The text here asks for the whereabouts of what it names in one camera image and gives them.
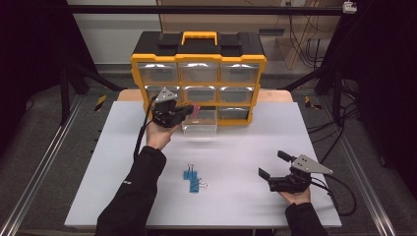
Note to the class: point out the pink binder clip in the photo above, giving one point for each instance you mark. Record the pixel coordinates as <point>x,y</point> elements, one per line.
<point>196,110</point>

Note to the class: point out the black metal stand frame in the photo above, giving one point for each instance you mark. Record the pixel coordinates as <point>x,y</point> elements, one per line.
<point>65,98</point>
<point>337,98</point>

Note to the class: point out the yellow black drawer organizer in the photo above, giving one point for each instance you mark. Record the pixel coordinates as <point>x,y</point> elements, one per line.
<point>200,58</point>

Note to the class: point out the white table sheet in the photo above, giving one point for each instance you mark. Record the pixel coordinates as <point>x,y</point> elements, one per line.
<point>246,147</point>

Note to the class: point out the wooden cabinet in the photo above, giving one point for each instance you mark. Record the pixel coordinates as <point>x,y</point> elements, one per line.
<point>246,23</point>

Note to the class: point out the person's right hand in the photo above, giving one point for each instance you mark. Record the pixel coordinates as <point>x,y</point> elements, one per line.
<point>296,197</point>

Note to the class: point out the person's left hand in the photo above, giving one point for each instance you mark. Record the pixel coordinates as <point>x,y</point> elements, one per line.
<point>159,136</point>

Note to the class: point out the black curtain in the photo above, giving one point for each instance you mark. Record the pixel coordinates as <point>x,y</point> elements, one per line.
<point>32,49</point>
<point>387,65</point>

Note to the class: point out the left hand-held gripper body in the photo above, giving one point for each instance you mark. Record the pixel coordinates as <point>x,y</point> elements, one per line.
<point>165,114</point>

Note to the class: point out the aluminium floor rail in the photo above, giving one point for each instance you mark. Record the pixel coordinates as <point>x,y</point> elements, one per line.
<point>44,164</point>
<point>377,209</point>

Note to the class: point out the blue binder clip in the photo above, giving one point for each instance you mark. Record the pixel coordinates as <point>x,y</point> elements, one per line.
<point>194,187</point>
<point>188,175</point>

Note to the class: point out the black metal crossbar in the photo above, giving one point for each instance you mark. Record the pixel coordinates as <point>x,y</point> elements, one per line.
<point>131,10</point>

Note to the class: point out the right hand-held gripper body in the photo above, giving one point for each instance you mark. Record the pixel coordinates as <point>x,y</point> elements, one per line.
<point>295,183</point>

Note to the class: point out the small white device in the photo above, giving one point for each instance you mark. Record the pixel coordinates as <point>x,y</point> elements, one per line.
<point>349,7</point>

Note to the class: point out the clear plastic drawer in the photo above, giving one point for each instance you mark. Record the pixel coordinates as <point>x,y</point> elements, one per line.
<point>200,129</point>

